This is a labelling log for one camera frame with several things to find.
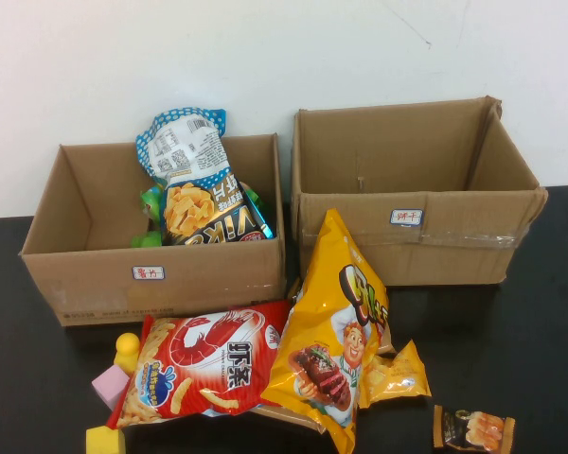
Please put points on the green snack bag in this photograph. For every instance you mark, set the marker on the green snack bag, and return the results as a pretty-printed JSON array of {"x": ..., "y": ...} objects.
[{"x": 147, "y": 239}]

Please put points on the small yellow snack bag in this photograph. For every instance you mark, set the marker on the small yellow snack bag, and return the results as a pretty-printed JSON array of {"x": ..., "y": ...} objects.
[{"x": 397, "y": 373}]

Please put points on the small brown snack packet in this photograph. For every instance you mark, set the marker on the small brown snack packet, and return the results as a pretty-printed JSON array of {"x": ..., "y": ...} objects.
[{"x": 473, "y": 425}]

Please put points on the large yellow chef chips bag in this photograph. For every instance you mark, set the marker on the large yellow chef chips bag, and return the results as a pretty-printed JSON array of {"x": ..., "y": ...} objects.
[{"x": 322, "y": 302}]

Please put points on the blue polka dot chips bag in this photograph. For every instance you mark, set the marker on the blue polka dot chips bag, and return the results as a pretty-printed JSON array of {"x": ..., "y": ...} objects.
[{"x": 194, "y": 156}]

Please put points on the white label sticker red writing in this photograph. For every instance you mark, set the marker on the white label sticker red writing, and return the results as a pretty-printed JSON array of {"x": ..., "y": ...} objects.
[
  {"x": 148, "y": 273},
  {"x": 406, "y": 217}
]

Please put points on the red shrimp cracker bag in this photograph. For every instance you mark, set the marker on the red shrimp cracker bag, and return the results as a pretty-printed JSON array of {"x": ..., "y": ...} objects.
[{"x": 208, "y": 350}]

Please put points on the empty taped cardboard box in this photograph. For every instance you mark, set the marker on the empty taped cardboard box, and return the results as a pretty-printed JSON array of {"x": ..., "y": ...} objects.
[{"x": 454, "y": 255}]

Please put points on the flat cardboard piece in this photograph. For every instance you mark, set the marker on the flat cardboard piece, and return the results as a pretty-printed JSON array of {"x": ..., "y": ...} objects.
[{"x": 289, "y": 416}]

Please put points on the cardboard box with chips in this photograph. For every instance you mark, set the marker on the cardboard box with chips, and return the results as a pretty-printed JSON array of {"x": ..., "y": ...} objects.
[{"x": 99, "y": 293}]

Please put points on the yellow toy peg figure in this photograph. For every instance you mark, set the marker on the yellow toy peg figure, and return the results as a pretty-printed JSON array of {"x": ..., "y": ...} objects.
[{"x": 127, "y": 347}]

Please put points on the pink foam block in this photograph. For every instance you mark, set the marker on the pink foam block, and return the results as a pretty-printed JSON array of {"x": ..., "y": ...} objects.
[{"x": 109, "y": 385}]

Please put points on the yellow foam block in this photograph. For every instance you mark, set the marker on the yellow foam block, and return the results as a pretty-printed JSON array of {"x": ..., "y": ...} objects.
[{"x": 104, "y": 440}]

